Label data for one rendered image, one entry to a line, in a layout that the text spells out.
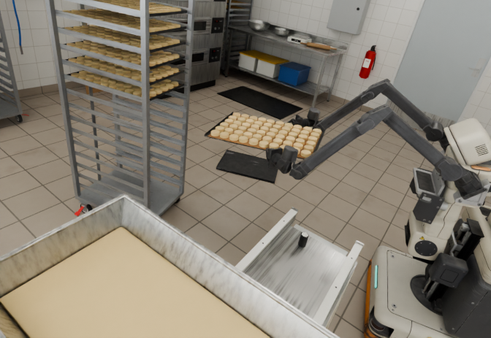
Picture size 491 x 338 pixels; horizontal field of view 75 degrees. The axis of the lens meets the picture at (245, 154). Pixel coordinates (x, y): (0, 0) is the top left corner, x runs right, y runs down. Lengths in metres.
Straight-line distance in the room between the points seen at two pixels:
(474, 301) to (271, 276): 1.09
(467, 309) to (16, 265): 1.86
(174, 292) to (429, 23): 5.18
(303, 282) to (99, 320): 0.80
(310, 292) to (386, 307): 0.93
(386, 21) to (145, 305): 5.27
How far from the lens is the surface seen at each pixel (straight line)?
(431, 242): 1.94
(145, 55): 1.79
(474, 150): 1.70
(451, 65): 5.47
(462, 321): 2.08
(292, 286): 1.22
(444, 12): 5.44
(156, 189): 2.68
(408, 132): 1.48
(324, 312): 1.12
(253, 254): 1.19
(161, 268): 0.65
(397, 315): 2.10
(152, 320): 0.59
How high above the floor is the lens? 1.76
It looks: 30 degrees down
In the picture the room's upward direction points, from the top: 9 degrees clockwise
